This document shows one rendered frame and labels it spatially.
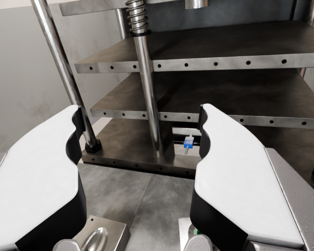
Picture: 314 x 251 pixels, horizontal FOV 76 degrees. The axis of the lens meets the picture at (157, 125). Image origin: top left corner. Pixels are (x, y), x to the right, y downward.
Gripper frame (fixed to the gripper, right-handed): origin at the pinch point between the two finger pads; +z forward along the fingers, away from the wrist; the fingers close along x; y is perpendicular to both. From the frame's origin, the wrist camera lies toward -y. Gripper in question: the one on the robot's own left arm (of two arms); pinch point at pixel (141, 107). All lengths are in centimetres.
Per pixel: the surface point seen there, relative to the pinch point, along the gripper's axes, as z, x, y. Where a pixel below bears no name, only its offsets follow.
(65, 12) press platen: 92, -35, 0
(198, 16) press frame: 148, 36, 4
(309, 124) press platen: 55, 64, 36
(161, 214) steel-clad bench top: 37, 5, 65
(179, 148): 72, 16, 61
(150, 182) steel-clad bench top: 54, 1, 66
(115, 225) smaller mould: 30, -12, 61
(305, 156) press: 60, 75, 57
